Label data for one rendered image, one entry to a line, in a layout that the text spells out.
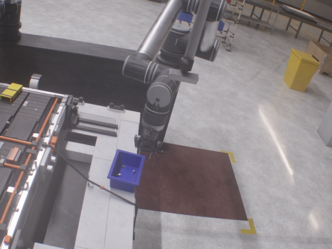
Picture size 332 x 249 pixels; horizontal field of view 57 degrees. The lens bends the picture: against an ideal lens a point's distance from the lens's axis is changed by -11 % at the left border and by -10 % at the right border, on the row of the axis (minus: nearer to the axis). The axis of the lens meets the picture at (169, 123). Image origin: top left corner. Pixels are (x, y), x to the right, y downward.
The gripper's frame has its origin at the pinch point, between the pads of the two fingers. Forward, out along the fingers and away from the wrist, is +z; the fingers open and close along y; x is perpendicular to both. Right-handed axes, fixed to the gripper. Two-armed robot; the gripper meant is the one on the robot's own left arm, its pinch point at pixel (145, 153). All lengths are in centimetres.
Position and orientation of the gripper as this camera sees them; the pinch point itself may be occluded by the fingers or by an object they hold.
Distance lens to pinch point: 162.4
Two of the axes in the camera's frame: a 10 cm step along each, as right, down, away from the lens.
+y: -9.7, -2.5, -0.6
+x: -0.8, 5.0, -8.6
